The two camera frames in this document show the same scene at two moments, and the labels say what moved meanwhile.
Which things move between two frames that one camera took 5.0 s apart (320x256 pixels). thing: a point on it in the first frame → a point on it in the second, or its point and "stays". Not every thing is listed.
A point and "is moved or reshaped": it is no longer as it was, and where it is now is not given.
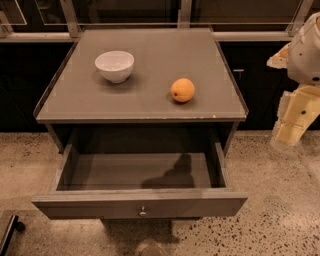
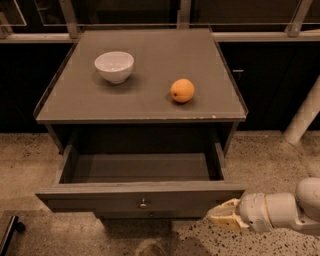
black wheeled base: x=13 y=224 stays
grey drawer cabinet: x=142 y=86 stays
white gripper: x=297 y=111 → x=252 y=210
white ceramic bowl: x=115 y=65 stays
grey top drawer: x=141 y=186 is moved or reshaped
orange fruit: x=182 y=90 stays
